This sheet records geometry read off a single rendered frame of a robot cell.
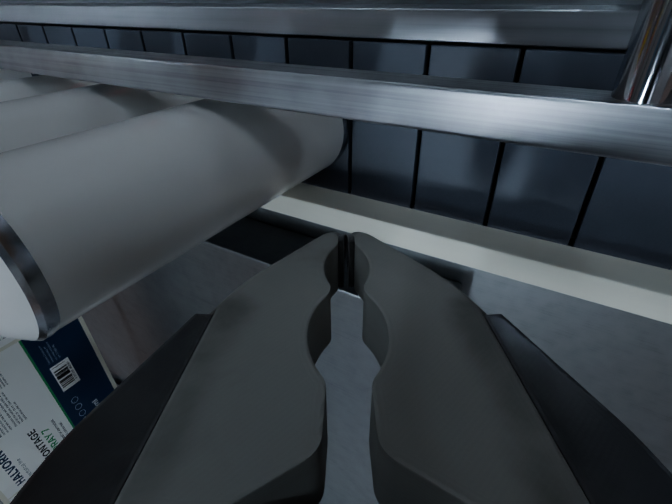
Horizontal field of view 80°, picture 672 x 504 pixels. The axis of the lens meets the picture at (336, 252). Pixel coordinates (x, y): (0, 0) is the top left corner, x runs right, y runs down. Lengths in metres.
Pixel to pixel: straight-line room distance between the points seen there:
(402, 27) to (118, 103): 0.13
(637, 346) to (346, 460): 0.26
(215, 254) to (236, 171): 0.20
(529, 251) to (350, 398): 0.22
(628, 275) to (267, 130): 0.15
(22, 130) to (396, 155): 0.16
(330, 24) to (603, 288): 0.17
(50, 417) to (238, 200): 0.46
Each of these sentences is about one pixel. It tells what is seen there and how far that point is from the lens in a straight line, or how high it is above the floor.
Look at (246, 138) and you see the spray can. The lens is 0.16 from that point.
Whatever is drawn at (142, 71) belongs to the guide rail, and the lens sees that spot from 0.18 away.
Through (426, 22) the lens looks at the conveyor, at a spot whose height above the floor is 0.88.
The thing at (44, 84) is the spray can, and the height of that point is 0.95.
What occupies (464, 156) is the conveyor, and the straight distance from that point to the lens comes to 0.20.
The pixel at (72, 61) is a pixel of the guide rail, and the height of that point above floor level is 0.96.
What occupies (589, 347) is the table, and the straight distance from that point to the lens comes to 0.31.
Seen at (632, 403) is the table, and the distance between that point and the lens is 0.34.
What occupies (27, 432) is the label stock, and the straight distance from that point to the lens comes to 0.58.
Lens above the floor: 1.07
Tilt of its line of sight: 46 degrees down
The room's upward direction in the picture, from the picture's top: 133 degrees counter-clockwise
